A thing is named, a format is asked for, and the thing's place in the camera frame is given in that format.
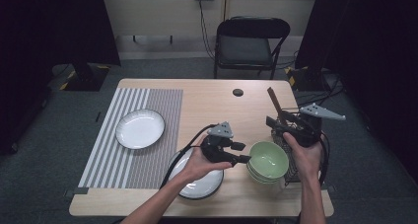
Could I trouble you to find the person's right hand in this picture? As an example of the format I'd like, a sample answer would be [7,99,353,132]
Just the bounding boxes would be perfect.
[283,131,325,183]

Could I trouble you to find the black curtain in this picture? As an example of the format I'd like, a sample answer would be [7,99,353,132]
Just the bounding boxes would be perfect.
[295,0,418,183]
[0,0,121,153]

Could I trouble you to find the brown wooden chopstick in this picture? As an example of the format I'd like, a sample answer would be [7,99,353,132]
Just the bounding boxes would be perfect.
[266,86,288,126]

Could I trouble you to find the black socket cable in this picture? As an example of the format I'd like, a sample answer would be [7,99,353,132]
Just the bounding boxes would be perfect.
[196,0,216,60]

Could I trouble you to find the black stand base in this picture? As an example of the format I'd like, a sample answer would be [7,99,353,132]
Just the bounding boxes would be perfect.
[48,63,111,93]
[284,65,333,93]

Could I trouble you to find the grey striped placemat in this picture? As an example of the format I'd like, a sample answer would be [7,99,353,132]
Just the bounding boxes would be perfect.
[77,87,184,189]

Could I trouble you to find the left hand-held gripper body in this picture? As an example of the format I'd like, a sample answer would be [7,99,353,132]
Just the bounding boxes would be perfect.
[200,120,238,165]

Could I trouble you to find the black folding chair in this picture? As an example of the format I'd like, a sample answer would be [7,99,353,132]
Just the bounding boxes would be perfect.
[213,16,292,80]

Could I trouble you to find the right hand-held gripper cable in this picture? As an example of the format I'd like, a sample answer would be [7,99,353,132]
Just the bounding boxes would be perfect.
[316,131,331,187]

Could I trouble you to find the person's left hand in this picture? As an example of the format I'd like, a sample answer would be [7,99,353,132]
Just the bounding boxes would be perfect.
[178,135,233,189]

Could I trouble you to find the black floor cables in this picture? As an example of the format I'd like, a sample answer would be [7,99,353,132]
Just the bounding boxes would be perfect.
[294,70,346,109]

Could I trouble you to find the black wire cutlery basket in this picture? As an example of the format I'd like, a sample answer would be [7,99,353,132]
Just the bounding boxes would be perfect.
[270,107,324,187]

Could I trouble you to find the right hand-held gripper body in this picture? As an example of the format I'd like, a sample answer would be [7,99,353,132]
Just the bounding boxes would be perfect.
[279,103,347,149]

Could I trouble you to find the white plate black rim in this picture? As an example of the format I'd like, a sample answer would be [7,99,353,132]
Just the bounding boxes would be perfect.
[168,148,225,201]
[114,109,167,150]

